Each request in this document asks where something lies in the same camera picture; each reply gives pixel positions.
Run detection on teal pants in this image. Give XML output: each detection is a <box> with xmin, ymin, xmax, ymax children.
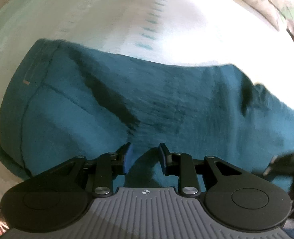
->
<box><xmin>0</xmin><ymin>39</ymin><xmax>294</xmax><ymax>187</ymax></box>

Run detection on floral white bedsheet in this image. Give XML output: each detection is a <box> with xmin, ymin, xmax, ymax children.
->
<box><xmin>0</xmin><ymin>0</ymin><xmax>294</xmax><ymax>199</ymax></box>

